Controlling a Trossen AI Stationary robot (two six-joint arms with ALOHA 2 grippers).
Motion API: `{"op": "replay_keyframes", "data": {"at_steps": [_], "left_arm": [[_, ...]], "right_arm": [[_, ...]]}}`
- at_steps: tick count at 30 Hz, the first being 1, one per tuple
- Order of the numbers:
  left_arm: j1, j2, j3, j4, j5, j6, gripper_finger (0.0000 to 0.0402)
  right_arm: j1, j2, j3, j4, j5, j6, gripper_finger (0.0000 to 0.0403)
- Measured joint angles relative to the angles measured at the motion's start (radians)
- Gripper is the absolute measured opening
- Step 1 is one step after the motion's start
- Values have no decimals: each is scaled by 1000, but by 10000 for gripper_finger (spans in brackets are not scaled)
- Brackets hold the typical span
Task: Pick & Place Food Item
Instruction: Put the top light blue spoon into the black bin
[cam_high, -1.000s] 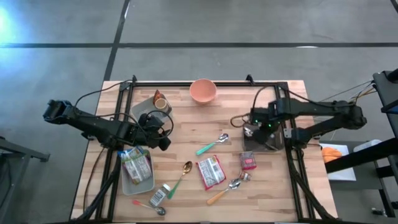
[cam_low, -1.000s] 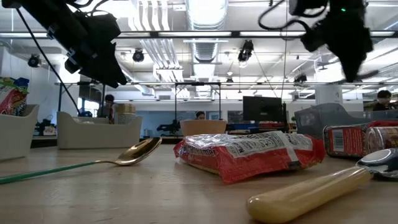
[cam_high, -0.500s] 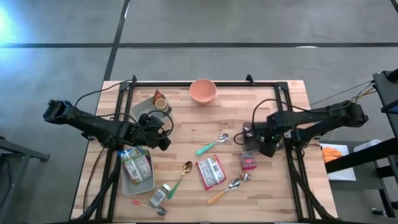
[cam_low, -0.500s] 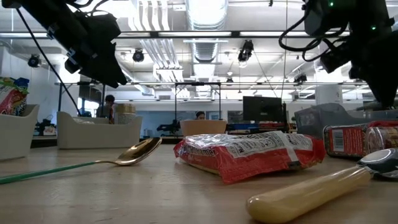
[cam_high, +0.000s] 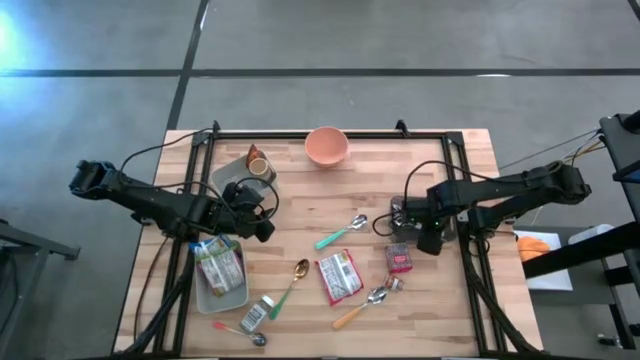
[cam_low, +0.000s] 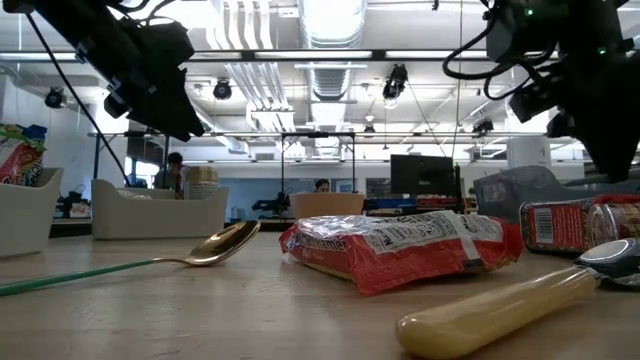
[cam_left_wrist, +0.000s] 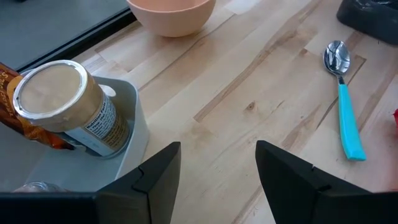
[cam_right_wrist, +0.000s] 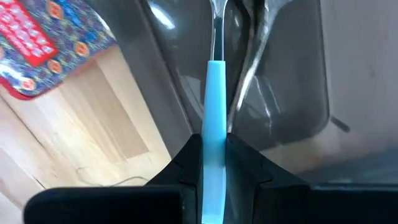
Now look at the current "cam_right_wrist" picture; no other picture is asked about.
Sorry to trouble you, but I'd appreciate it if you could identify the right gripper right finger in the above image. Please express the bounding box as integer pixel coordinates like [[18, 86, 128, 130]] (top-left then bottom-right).
[[224, 133, 398, 224]]

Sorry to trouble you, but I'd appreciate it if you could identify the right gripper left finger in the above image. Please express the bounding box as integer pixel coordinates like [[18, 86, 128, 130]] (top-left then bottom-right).
[[24, 133, 203, 224]]

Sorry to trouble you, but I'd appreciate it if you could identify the light blue handled spoon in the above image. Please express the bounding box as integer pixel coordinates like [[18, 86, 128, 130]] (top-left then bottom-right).
[[201, 0, 229, 224]]

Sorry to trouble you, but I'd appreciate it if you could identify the dark grey plastic bin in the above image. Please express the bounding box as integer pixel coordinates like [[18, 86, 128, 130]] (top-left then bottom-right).
[[83, 0, 331, 187]]

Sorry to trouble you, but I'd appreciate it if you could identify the all silver spoon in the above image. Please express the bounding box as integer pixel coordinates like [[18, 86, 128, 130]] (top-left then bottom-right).
[[226, 0, 295, 133]]

